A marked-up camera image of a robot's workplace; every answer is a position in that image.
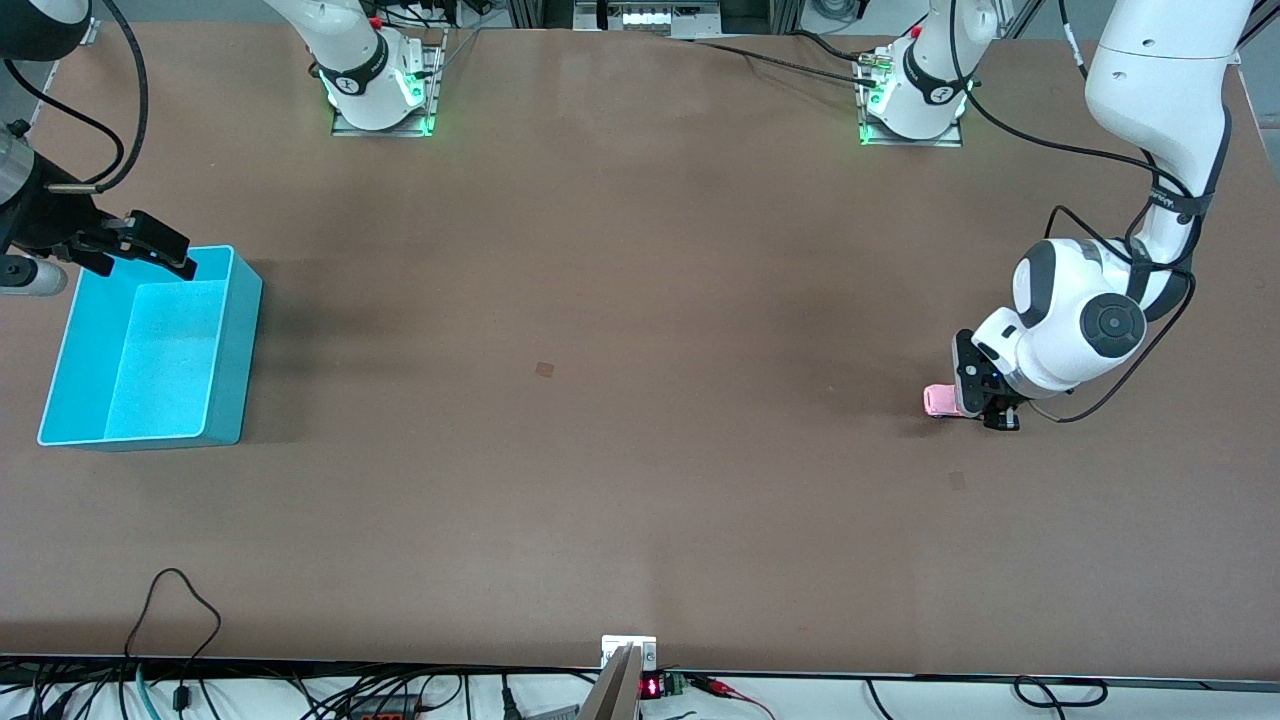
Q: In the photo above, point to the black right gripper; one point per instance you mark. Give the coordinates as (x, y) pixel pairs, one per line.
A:
(52, 222)

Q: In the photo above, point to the metal control box with lights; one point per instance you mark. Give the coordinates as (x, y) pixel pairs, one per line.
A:
(645, 18)

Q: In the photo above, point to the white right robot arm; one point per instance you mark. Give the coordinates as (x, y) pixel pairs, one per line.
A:
(365, 60)

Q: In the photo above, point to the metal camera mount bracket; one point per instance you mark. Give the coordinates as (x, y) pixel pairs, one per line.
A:
(620, 690)

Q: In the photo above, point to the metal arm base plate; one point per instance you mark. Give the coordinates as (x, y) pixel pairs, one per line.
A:
(905, 142)
(437, 90)

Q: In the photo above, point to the pink jeep toy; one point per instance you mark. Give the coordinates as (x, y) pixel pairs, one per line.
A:
(938, 400)

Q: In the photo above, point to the red LED display module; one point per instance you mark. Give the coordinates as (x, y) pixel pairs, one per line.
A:
(652, 687)

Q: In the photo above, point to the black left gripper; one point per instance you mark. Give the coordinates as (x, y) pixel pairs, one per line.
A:
(1003, 415)

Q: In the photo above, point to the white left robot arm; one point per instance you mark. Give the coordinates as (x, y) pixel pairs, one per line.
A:
(1160, 80)

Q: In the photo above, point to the metal table corner bracket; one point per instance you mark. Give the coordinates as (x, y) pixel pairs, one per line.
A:
(90, 32)

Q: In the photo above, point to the cyan plastic storage bin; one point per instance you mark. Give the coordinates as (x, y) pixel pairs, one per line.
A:
(160, 350)

